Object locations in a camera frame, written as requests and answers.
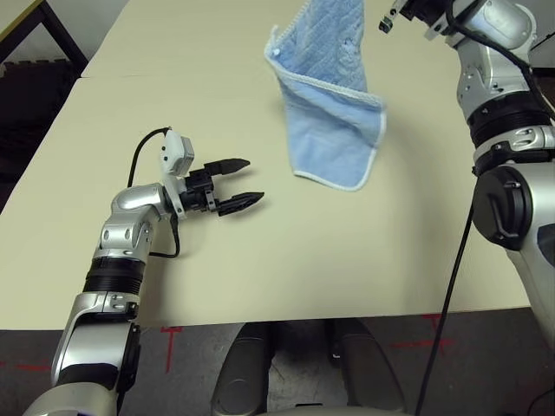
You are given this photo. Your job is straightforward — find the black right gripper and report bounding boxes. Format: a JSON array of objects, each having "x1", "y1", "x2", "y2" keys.
[{"x1": 376, "y1": 0, "x2": 440, "y2": 33}]

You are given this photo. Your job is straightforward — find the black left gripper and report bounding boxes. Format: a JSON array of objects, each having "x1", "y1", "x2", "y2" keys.
[{"x1": 180, "y1": 158, "x2": 265, "y2": 217}]

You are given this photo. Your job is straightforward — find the light blue towel white trim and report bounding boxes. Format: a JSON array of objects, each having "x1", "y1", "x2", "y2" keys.
[{"x1": 264, "y1": 0, "x2": 388, "y2": 192}]

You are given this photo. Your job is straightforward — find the black cabinet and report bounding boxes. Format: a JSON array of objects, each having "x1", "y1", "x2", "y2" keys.
[{"x1": 529, "y1": 64, "x2": 555, "y2": 127}]

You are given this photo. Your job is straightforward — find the black foam floor mat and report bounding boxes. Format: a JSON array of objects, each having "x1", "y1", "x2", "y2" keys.
[{"x1": 0, "y1": 58, "x2": 82, "y2": 183}]

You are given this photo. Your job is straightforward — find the grey robot torso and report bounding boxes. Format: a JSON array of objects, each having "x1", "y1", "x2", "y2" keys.
[{"x1": 259, "y1": 402, "x2": 348, "y2": 416}]

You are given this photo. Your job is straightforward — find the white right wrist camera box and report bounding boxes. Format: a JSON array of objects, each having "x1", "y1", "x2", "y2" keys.
[{"x1": 423, "y1": 12, "x2": 463, "y2": 48}]

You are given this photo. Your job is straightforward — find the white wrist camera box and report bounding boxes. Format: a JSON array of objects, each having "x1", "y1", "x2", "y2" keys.
[
  {"x1": 159, "y1": 127, "x2": 196, "y2": 220},
  {"x1": 423, "y1": 12, "x2": 463, "y2": 48}
]

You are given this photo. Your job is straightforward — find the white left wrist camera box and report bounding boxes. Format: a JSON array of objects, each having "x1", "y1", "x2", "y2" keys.
[{"x1": 159, "y1": 127, "x2": 196, "y2": 220}]

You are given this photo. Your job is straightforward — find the side table black frame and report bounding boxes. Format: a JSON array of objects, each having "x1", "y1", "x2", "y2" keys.
[{"x1": 0, "y1": 0, "x2": 90, "y2": 66}]

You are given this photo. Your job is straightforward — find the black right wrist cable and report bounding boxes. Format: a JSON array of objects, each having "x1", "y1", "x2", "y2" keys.
[{"x1": 414, "y1": 0, "x2": 555, "y2": 416}]

